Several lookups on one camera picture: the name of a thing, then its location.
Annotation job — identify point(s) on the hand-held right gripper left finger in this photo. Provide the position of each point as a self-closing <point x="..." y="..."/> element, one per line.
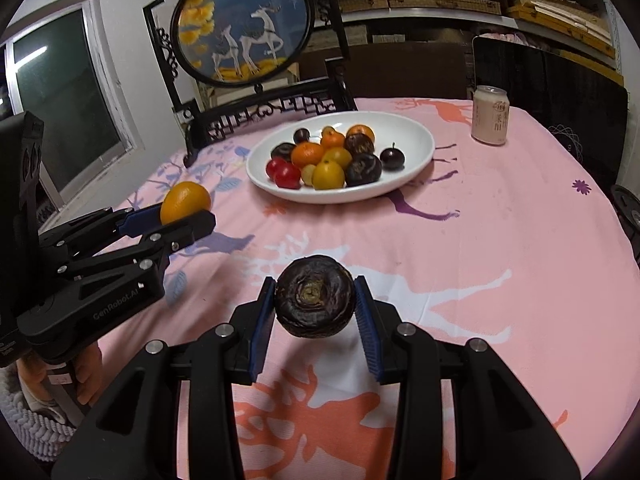
<point x="262" y="332"/>

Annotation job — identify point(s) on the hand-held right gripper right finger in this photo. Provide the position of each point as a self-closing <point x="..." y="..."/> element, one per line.
<point x="367" y="332"/>

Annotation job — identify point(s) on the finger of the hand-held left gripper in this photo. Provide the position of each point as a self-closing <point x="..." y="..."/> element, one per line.
<point x="142" y="220"/>
<point x="192" y="227"/>

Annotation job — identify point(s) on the yellowish smooth orange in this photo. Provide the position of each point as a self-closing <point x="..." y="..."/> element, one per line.
<point x="185" y="200"/>

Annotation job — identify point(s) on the dark water chestnut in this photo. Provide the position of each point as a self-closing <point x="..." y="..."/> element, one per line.
<point x="282" y="151"/>
<point x="315" y="295"/>
<point x="363" y="170"/>
<point x="360" y="146"/>

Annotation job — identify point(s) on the red cherry tomato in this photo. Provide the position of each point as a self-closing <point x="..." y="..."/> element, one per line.
<point x="273" y="166"/>
<point x="287" y="177"/>

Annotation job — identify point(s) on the small yellow-tan round fruit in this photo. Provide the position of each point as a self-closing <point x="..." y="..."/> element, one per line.
<point x="307" y="175"/>

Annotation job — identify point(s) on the large deep orange mandarin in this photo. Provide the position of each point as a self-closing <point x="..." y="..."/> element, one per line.
<point x="307" y="155"/>

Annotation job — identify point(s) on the dark purple plum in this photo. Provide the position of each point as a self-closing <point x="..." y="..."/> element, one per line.
<point x="391" y="157"/>
<point x="301" y="135"/>

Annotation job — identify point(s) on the white oval plate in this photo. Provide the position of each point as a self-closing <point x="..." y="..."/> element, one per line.
<point x="410" y="135"/>

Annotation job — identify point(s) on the person's left forearm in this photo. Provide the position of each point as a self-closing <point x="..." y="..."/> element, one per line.
<point x="25" y="430"/>

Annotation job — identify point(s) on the person's left hand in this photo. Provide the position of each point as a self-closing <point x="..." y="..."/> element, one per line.
<point x="90" y="375"/>

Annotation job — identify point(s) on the white framed window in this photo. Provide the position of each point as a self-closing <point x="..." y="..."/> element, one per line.
<point x="65" y="100"/>

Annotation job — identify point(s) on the pink printed tablecloth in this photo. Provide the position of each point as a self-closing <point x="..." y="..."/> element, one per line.
<point x="500" y="240"/>

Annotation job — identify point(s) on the round embroidered table screen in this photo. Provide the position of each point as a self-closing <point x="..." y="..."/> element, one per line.
<point x="240" y="25"/>

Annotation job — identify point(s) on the pale drink can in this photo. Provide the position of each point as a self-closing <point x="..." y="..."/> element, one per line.
<point x="490" y="120"/>

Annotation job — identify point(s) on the dark round disc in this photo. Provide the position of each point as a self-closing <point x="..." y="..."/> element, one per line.
<point x="627" y="220"/>

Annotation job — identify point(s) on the black chair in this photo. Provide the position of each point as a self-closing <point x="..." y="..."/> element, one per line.
<point x="550" y="90"/>

